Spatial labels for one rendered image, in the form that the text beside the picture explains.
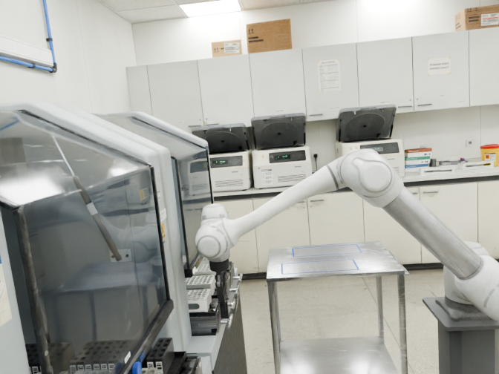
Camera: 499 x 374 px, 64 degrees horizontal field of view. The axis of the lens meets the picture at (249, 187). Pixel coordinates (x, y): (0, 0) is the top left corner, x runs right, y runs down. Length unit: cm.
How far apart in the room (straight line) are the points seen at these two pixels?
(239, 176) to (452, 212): 199
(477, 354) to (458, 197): 245
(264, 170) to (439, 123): 195
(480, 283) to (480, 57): 321
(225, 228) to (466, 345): 103
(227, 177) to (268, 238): 70
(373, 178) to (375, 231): 273
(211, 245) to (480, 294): 88
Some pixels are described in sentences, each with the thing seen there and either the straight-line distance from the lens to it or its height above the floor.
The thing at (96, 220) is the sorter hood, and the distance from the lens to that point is 85.
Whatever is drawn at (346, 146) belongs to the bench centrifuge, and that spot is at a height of 123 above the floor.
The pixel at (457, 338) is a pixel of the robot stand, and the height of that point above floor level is 63.
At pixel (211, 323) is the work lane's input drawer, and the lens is 159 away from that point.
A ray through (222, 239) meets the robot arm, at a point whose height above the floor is 114.
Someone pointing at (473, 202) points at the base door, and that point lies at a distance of 419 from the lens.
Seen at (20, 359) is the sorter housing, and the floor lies 119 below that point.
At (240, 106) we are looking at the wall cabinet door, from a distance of 406.
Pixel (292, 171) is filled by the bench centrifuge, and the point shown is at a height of 105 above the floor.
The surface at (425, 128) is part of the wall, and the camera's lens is 463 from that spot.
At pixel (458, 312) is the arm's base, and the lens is 178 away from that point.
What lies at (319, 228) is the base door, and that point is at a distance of 388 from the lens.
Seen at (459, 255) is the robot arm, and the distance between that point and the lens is 148.
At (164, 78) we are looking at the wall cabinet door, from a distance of 422.
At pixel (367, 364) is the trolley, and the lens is 224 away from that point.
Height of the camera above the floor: 148
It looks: 8 degrees down
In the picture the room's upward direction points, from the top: 5 degrees counter-clockwise
